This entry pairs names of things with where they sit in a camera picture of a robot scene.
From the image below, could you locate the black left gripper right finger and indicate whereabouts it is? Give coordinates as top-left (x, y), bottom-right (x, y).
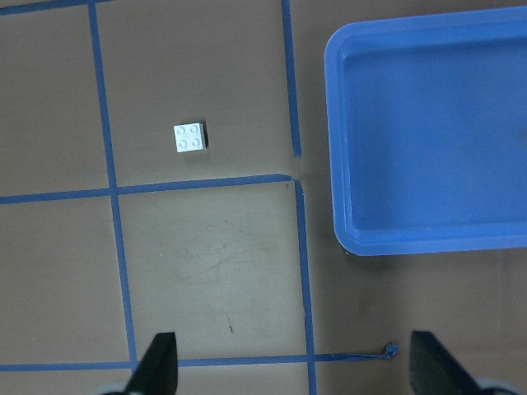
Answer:
top-left (409, 331), bottom-right (482, 395)

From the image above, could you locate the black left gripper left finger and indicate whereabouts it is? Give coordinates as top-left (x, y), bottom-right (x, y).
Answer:
top-left (124, 332), bottom-right (178, 395)

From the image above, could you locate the white block from camera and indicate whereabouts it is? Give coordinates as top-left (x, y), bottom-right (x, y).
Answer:
top-left (173, 123), bottom-right (207, 153)

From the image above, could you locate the blue plastic tray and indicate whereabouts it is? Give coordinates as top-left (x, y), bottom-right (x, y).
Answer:
top-left (324, 7), bottom-right (526, 256)

